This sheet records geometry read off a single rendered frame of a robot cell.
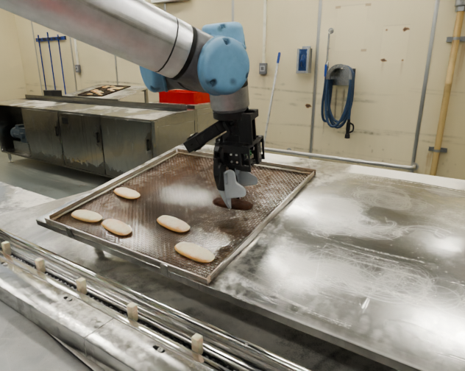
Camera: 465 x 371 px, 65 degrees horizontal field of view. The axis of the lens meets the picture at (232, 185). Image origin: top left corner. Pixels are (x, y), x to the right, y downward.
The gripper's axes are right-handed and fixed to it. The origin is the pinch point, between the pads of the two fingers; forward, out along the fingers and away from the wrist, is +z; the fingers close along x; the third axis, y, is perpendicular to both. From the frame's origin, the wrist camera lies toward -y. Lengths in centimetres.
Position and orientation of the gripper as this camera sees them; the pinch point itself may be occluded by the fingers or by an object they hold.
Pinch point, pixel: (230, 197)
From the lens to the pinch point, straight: 81.3
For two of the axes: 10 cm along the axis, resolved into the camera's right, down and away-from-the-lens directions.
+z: 0.9, 8.9, 4.4
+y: 8.8, 1.3, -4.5
